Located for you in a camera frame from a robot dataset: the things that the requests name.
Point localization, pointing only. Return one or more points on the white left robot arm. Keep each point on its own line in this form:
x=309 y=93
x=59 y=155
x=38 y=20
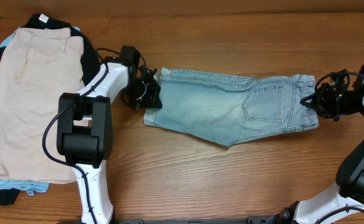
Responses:
x=85 y=127

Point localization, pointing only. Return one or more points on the light blue denim shorts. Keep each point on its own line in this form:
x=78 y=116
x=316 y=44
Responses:
x=229 y=109

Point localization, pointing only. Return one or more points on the beige khaki shorts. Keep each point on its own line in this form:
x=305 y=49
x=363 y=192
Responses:
x=40 y=102

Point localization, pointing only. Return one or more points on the light blue garment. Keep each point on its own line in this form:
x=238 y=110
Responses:
x=23 y=186

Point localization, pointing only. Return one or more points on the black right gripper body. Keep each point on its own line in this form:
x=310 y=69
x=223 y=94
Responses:
x=336 y=104

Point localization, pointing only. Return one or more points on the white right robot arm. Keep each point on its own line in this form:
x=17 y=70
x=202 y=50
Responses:
x=346 y=196

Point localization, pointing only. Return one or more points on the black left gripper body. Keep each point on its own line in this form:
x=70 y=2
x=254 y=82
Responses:
x=152 y=95

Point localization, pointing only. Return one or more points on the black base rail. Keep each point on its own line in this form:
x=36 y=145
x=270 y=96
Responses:
x=248 y=220

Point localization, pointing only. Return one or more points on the black t-shirt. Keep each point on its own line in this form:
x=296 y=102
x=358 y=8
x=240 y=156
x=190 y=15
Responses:
x=90 y=66

